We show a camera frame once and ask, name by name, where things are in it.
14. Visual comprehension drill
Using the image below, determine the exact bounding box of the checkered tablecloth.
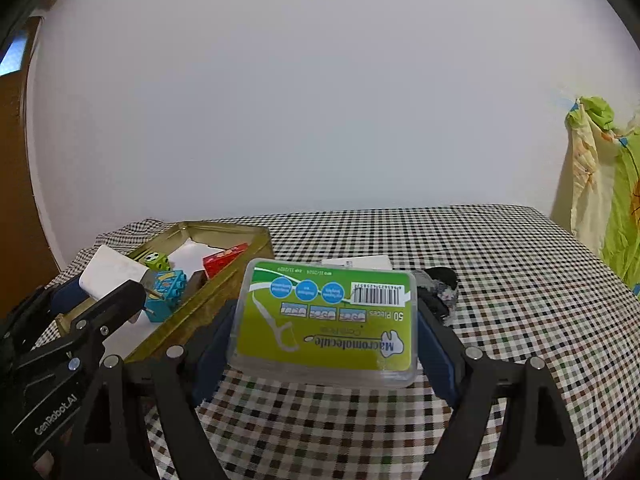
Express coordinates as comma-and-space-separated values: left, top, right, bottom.
30, 203, 640, 480

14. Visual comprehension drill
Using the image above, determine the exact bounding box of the red toy block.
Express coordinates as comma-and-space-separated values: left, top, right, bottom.
202, 242, 249, 279

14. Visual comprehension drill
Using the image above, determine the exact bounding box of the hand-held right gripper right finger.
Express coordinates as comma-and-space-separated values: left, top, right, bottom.
415, 300, 583, 480

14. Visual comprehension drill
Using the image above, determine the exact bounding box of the green yellow printed cloth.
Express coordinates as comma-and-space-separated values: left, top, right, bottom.
550, 96, 640, 301

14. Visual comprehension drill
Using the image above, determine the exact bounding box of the brown wooden door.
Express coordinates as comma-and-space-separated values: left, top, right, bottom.
0, 7, 63, 321

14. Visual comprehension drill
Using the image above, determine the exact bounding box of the green label floss pick box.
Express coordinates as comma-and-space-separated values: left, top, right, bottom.
226, 257, 420, 390

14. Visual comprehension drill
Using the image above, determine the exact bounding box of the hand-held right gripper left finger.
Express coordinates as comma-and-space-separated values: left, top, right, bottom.
62, 297, 241, 480

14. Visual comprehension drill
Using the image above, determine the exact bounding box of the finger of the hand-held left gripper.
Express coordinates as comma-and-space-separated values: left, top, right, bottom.
7, 272, 96, 333
67, 279, 156, 366

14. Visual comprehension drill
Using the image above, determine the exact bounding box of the blue toy block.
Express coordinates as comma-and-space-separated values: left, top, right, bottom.
145, 269, 188, 322

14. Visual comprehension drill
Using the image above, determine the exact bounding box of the gold metal tin box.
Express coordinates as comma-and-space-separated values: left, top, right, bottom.
54, 220, 273, 363

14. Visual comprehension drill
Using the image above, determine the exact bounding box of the black fabric item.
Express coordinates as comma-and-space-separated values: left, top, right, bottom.
412, 266, 460, 328

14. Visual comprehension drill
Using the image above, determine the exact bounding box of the white power adapter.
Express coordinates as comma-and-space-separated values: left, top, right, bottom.
80, 244, 158, 325

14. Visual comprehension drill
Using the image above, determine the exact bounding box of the white box with red label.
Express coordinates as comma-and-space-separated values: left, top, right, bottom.
320, 254, 393, 272

